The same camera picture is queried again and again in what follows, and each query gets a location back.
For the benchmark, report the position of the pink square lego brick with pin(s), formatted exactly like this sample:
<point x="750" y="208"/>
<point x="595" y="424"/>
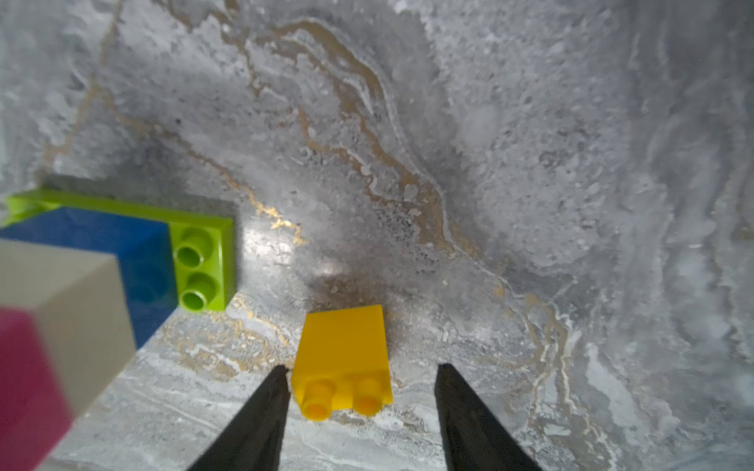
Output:
<point x="34" y="413"/>

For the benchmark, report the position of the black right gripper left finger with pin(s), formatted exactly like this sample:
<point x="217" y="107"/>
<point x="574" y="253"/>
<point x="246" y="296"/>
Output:
<point x="253" y="439"/>

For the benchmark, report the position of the cream small lego brick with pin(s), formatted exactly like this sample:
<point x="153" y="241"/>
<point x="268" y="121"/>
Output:
<point x="77" y="301"/>

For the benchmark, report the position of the yellow lego brick near arm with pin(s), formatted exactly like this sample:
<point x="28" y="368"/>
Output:
<point x="342" y="363"/>

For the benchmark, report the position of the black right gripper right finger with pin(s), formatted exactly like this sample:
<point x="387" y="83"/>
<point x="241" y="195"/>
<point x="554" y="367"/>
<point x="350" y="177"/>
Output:
<point x="473" y="438"/>

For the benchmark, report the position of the lime long lego brick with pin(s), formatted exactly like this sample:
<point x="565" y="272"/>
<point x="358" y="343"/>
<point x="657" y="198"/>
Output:
<point x="203" y="246"/>

